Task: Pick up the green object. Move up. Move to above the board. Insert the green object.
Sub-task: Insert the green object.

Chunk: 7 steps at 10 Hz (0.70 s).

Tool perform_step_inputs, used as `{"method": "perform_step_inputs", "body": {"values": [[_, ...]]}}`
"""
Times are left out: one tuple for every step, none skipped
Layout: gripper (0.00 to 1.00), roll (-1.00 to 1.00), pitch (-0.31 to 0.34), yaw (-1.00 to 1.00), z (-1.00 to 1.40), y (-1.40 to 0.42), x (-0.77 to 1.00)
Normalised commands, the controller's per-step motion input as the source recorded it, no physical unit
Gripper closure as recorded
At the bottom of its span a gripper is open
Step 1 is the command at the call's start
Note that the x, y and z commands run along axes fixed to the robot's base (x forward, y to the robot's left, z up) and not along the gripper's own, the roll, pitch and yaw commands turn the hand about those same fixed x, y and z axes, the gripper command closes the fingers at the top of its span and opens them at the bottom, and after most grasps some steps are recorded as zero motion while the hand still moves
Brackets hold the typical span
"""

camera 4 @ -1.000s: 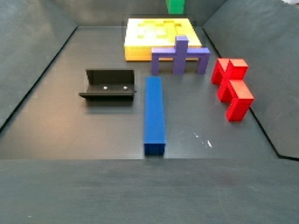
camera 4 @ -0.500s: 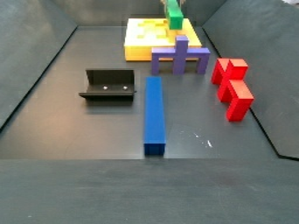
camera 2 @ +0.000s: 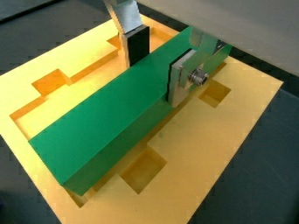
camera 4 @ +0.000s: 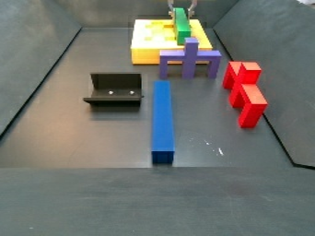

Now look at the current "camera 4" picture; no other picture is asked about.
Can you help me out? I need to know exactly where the red cross-shaped block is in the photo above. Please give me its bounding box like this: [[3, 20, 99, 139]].
[[223, 61, 269, 128]]

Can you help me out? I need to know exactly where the black angle bracket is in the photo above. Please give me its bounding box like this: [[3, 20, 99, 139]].
[[85, 73, 143, 104]]

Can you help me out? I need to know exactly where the yellow slotted board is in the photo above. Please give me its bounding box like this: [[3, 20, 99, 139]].
[[131, 19, 213, 65]]

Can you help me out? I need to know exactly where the purple cross-shaped block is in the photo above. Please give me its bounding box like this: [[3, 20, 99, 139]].
[[159, 38, 222, 79]]

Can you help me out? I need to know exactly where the green long bar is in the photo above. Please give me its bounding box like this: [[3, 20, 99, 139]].
[[174, 7, 191, 45]]

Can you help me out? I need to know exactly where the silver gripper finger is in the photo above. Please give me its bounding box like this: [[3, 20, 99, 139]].
[[167, 0, 174, 17], [187, 0, 198, 17]]

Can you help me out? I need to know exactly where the blue long bar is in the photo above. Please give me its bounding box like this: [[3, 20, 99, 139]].
[[151, 81, 175, 164]]

